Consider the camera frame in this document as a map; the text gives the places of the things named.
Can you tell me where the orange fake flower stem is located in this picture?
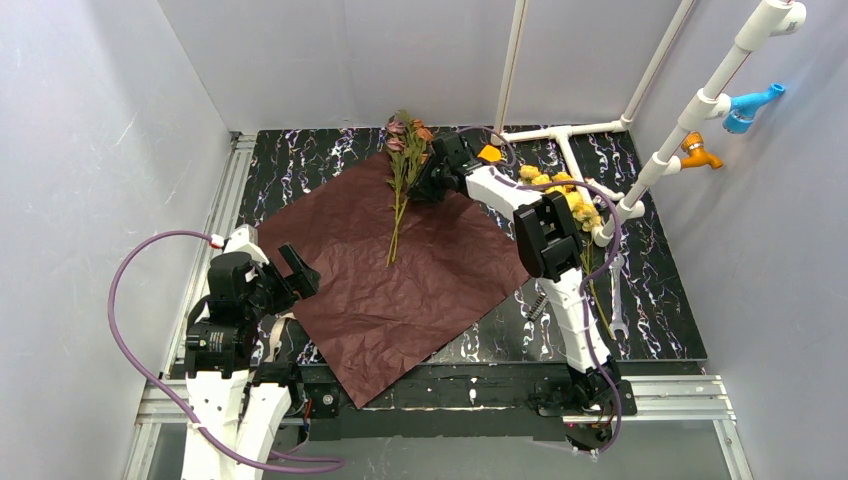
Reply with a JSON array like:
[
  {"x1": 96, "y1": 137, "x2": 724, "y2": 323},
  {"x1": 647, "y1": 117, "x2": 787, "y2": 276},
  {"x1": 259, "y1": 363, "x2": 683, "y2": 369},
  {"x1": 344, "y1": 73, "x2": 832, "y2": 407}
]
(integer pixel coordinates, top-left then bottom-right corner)
[{"x1": 387, "y1": 110, "x2": 434, "y2": 263}]

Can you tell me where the maroon wrapping paper sheet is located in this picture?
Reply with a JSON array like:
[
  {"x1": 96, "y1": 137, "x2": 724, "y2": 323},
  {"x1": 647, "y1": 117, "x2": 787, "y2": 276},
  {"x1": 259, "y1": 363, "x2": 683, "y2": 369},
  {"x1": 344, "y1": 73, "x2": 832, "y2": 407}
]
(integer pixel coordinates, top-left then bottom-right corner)
[{"x1": 258, "y1": 154, "x2": 529, "y2": 407}]

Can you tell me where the yellow fake flower bunch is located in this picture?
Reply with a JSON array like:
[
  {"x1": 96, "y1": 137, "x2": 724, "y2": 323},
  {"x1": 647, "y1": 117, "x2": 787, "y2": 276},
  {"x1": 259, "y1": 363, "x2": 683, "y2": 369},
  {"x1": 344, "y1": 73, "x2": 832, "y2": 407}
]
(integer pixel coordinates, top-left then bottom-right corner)
[{"x1": 519, "y1": 165, "x2": 615, "y2": 339}]

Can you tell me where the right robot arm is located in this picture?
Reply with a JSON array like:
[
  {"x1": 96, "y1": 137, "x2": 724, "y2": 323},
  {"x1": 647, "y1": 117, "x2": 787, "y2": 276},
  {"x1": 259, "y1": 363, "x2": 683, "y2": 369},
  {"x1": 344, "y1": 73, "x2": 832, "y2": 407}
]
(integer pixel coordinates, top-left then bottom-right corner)
[{"x1": 410, "y1": 133, "x2": 623, "y2": 413}]

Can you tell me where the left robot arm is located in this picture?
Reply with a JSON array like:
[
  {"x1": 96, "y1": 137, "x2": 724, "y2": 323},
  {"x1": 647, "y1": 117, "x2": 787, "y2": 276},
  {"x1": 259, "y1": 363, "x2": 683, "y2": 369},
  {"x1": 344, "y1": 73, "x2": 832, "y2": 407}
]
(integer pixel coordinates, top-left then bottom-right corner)
[{"x1": 181, "y1": 244, "x2": 320, "y2": 479}]

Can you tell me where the pink fake flower stem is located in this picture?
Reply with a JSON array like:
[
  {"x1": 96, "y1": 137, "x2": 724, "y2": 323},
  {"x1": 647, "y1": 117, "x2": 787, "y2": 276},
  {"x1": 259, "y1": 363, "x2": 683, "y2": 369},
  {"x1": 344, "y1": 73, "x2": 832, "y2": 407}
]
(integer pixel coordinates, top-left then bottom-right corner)
[{"x1": 385, "y1": 116, "x2": 408, "y2": 266}]

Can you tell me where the orange plastic piece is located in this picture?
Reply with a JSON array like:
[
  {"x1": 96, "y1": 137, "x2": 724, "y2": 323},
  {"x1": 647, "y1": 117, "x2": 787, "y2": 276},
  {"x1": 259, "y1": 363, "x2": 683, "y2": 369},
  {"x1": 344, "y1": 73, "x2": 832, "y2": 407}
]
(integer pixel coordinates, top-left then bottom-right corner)
[{"x1": 477, "y1": 144, "x2": 503, "y2": 164}]

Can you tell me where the beige ribbon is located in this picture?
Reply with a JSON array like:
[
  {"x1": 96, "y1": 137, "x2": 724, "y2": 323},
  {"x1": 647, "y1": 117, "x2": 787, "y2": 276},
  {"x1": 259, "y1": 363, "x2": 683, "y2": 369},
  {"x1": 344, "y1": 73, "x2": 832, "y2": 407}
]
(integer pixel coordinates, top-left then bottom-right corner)
[{"x1": 251, "y1": 312, "x2": 296, "y2": 365}]

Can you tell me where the black comb strip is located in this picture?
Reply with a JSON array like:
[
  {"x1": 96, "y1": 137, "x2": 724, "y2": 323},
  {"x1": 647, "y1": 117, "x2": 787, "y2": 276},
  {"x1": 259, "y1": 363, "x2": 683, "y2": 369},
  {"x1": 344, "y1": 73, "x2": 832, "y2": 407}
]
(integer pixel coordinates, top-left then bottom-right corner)
[{"x1": 526, "y1": 293, "x2": 549, "y2": 322}]

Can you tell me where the silver wrench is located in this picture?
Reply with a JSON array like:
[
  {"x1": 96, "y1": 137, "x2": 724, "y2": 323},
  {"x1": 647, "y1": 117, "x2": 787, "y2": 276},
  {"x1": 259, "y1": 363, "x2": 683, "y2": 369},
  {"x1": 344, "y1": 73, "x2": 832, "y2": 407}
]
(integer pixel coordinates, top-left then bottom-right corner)
[{"x1": 609, "y1": 253, "x2": 629, "y2": 340}]

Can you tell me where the orange plastic tap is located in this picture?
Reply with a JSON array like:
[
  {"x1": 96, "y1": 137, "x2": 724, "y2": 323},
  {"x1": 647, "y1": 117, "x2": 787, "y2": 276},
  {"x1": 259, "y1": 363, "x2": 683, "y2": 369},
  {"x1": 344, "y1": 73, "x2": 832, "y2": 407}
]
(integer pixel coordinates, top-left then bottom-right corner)
[{"x1": 680, "y1": 131, "x2": 723, "y2": 170}]

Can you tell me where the blue plastic tap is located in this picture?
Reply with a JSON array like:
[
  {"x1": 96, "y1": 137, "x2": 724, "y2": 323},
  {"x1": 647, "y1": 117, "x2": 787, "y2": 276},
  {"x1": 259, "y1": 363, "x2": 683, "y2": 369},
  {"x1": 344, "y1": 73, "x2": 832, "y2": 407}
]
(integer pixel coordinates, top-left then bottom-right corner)
[{"x1": 722, "y1": 83, "x2": 785, "y2": 134}]

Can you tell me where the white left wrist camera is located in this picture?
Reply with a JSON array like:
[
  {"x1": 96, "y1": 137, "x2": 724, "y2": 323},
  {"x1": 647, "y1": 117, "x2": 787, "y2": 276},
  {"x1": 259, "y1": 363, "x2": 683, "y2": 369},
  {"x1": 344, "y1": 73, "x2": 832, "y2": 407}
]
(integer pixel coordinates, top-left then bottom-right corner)
[{"x1": 209, "y1": 225, "x2": 269, "y2": 264}]

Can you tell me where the aluminium frame rail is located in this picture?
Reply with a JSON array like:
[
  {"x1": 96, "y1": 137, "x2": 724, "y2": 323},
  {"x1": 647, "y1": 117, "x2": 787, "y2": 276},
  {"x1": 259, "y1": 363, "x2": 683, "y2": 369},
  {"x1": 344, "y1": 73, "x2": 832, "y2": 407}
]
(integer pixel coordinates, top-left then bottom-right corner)
[{"x1": 123, "y1": 132, "x2": 257, "y2": 479}]

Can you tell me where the white PVC pipe frame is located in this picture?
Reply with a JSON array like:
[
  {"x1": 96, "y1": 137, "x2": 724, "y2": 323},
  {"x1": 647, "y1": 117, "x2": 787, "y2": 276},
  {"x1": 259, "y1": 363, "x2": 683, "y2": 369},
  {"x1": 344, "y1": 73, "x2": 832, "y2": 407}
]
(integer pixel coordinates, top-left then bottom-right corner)
[{"x1": 490, "y1": 0, "x2": 808, "y2": 248}]

